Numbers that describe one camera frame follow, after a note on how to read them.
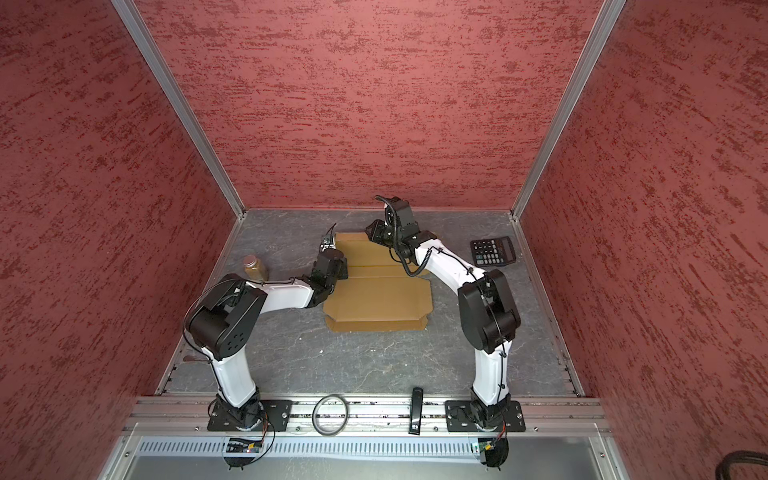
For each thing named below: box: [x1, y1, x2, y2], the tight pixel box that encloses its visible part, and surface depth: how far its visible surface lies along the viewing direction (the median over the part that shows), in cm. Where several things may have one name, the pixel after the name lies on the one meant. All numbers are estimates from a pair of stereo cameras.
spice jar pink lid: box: [243, 254, 269, 281], surface depth 94 cm
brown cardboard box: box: [323, 232, 434, 332], surface depth 93 cm
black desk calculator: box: [470, 236, 516, 268], surface depth 109 cm
